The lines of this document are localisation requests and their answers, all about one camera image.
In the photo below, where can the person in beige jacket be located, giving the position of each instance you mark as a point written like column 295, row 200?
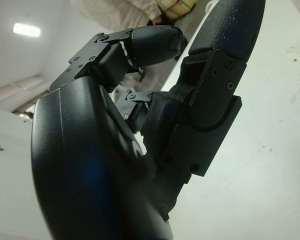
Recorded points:
column 115, row 12

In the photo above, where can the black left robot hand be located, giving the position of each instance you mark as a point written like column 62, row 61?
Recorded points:
column 90, row 150

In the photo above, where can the rectangular ceiling light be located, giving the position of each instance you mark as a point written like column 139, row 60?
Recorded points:
column 27, row 30

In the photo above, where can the wooden crate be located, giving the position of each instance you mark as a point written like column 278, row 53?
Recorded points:
column 180, row 7

